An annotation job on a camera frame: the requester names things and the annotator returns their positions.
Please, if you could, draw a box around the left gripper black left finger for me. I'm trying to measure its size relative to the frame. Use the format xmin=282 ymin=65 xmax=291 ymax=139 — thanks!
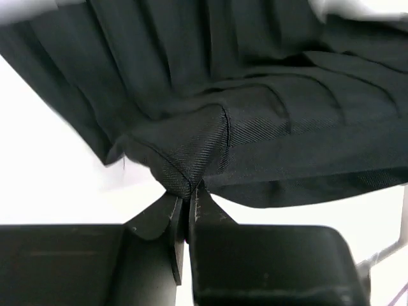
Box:
xmin=1 ymin=194 xmax=184 ymax=306

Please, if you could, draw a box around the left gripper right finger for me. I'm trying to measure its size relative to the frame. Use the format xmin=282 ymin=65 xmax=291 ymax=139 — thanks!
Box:
xmin=188 ymin=187 xmax=369 ymax=306

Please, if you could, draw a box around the black pleated skirt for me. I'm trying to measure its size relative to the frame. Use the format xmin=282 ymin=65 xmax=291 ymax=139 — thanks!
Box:
xmin=1 ymin=1 xmax=407 ymax=208

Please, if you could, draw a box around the aluminium table rail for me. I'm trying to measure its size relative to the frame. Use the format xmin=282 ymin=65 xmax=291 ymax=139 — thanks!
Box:
xmin=357 ymin=185 xmax=407 ymax=277

